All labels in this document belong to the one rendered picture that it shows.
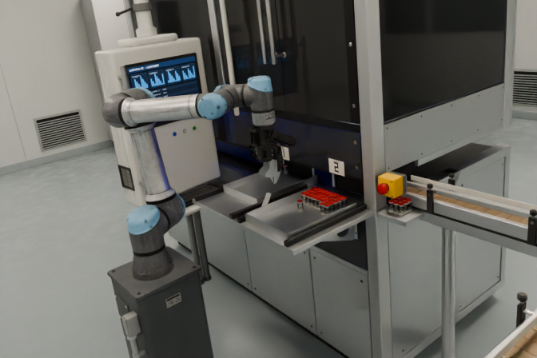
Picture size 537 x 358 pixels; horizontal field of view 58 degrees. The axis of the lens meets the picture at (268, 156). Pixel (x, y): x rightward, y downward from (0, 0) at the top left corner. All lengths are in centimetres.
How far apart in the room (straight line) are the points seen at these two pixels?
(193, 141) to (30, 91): 454
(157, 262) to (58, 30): 540
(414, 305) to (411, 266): 20
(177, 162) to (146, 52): 56
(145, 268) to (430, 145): 121
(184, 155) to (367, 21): 120
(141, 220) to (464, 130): 140
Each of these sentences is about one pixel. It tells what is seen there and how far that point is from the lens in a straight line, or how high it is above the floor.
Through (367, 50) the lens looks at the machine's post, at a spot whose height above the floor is 148.
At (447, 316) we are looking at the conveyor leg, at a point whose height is 45.
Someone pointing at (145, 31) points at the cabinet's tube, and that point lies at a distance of 238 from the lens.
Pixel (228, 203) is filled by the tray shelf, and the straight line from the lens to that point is 207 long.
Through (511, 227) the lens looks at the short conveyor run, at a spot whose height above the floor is 92.
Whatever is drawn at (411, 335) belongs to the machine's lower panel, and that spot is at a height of 21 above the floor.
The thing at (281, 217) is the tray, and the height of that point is 88.
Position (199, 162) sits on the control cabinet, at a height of 92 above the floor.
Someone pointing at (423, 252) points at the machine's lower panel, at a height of 58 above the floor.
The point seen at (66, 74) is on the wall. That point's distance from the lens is 693.
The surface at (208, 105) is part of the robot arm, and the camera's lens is 143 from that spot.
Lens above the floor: 166
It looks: 17 degrees down
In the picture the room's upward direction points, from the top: 7 degrees counter-clockwise
